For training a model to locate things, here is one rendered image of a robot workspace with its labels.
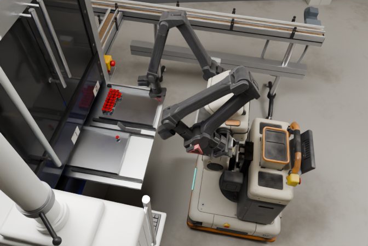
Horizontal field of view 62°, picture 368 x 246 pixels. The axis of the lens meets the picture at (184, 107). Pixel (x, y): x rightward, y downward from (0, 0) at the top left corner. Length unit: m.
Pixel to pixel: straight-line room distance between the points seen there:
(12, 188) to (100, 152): 1.16
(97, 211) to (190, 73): 2.60
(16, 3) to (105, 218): 0.77
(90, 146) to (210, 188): 0.97
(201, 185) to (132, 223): 1.46
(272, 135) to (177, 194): 1.06
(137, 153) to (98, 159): 0.22
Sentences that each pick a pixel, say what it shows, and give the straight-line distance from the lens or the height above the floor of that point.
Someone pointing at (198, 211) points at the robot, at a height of 0.28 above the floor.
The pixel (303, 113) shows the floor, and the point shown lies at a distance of 3.34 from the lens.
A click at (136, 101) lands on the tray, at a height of 0.88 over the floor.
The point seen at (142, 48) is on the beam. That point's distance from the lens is 2.91.
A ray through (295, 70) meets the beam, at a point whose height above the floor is 0.52.
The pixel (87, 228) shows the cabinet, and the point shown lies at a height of 1.59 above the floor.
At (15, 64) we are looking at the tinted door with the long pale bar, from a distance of 1.27.
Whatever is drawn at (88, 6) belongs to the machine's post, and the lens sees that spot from 1.76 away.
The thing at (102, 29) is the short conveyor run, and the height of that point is 0.93.
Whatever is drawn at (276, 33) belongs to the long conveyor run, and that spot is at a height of 0.92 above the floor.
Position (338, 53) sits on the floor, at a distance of 4.13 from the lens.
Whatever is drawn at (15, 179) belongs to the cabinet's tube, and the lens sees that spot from 0.73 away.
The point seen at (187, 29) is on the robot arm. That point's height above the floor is 1.51.
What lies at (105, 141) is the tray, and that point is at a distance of 1.90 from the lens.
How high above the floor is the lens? 2.49
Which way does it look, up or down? 53 degrees down
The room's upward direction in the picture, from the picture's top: 3 degrees clockwise
